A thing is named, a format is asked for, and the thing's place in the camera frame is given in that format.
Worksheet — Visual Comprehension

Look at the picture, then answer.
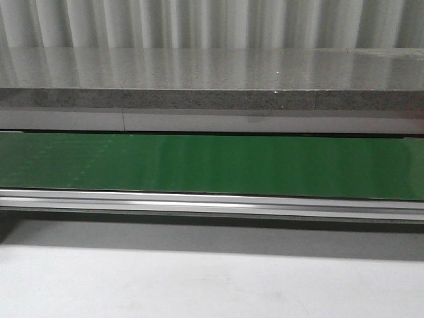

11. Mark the grey stone countertop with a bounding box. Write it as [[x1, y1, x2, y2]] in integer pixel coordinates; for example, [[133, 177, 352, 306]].
[[1, 47, 423, 111]]

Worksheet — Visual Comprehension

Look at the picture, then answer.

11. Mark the aluminium conveyor front rail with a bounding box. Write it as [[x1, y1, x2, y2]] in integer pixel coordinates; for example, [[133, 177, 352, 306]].
[[1, 189, 423, 224]]

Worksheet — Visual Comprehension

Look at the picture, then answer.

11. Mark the white conveyor back rail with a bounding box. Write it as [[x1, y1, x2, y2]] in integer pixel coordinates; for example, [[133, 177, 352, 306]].
[[1, 107, 423, 134]]

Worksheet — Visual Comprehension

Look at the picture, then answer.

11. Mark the green conveyor belt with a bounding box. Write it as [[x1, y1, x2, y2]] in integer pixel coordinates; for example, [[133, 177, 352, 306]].
[[1, 132, 423, 201]]

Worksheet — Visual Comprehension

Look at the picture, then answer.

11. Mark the white pleated curtain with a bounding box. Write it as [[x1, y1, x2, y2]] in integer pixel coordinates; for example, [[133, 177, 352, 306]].
[[1, 1, 423, 49]]

